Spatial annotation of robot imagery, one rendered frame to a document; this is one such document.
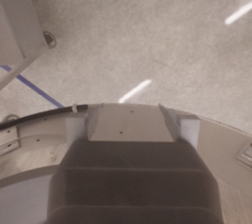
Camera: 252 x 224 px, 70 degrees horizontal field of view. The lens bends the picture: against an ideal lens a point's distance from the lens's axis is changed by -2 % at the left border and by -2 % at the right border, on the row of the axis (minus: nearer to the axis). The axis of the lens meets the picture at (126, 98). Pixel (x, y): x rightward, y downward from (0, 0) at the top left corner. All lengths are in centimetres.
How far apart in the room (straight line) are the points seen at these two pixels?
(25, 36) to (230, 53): 108
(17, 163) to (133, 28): 79
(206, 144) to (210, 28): 66
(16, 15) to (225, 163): 104
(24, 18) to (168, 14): 70
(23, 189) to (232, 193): 48
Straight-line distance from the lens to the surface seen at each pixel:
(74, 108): 68
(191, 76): 116
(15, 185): 53
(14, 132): 72
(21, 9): 105
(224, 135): 60
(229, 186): 51
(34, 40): 108
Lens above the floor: 98
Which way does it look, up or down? 51 degrees down
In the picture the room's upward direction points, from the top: 168 degrees counter-clockwise
